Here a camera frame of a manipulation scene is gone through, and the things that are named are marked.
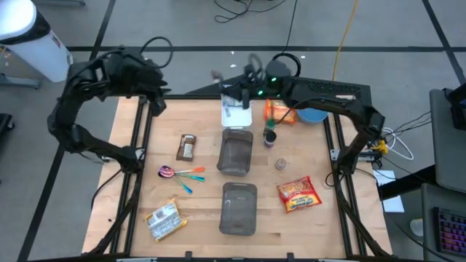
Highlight iridescent spoon teal handle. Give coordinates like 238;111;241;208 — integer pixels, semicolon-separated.
158;165;206;183

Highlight blue bowl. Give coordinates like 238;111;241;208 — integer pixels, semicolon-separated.
296;107;329;126

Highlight black perforated panel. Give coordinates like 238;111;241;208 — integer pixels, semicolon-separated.
291;75;374;127

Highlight orange ramen noodle packet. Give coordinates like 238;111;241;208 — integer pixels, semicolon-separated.
264;98;298;125

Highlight grey transparent plastic bin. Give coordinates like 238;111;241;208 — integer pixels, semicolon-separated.
216;127;254;178
218;181;258;236

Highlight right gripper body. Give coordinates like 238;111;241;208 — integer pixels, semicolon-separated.
240;65;269;110

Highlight purple label garlic powder jar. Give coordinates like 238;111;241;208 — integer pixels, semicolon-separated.
263;130;277;149

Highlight coiled black floor cable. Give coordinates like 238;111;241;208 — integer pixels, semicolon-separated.
271;0;303;77

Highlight black box on desk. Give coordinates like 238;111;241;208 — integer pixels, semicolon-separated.
443;83;466;131

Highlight backlit computer keyboard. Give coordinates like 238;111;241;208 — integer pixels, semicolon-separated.
433;207;466;258

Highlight white computer mouse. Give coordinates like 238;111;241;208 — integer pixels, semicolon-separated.
409;218;425;237

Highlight white paper sheet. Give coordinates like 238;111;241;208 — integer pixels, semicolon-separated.
373;169;405;214

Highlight blue-grey food packet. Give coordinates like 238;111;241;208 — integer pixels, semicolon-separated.
221;93;244;108

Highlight yellow floor cable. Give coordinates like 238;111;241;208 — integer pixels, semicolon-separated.
331;0;360;82

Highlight brown snack bar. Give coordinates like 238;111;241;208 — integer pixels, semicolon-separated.
175;133;197;162

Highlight white plastic bin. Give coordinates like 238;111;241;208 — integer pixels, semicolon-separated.
221;93;253;131

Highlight white trash can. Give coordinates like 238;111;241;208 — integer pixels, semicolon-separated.
0;0;74;84

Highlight yellow white food packet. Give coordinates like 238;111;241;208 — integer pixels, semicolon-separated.
145;198;189;242

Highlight tangled black floor cable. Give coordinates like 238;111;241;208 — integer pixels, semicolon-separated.
213;0;288;23

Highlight red ramen noodle packet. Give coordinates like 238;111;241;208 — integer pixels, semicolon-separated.
277;175;323;214

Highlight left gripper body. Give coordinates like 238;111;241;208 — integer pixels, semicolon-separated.
143;63;167;117

